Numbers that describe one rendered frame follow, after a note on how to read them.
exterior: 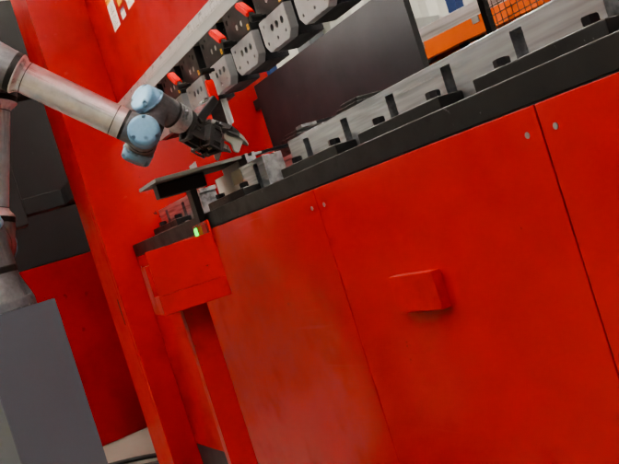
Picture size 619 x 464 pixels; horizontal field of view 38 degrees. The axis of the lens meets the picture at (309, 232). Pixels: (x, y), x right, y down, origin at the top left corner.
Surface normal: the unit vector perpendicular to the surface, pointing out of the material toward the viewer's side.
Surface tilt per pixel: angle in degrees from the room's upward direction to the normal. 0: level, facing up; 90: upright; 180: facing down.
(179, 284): 90
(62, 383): 90
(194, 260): 90
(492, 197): 90
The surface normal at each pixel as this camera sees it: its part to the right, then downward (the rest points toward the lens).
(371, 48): -0.86, 0.28
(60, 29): 0.41, -0.12
